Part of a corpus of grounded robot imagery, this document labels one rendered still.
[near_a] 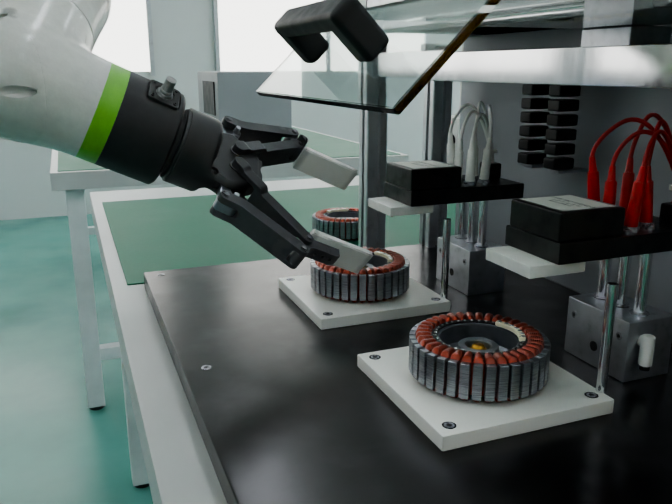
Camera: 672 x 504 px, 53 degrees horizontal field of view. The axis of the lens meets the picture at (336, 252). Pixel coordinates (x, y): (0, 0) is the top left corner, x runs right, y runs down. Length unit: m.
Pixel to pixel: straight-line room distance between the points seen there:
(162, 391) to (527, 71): 0.43
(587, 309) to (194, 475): 0.36
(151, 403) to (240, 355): 0.09
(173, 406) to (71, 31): 0.34
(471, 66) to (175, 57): 4.56
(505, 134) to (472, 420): 0.52
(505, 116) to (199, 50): 4.41
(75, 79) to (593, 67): 0.42
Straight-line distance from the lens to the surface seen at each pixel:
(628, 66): 0.56
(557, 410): 0.54
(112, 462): 2.01
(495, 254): 0.57
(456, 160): 0.80
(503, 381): 0.52
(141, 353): 0.72
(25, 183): 5.22
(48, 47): 0.63
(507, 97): 0.94
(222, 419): 0.53
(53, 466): 2.04
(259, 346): 0.66
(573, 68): 0.60
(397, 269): 0.74
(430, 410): 0.52
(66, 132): 0.63
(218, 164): 0.66
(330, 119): 5.53
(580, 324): 0.65
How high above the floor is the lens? 1.03
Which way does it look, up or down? 15 degrees down
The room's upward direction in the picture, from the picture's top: straight up
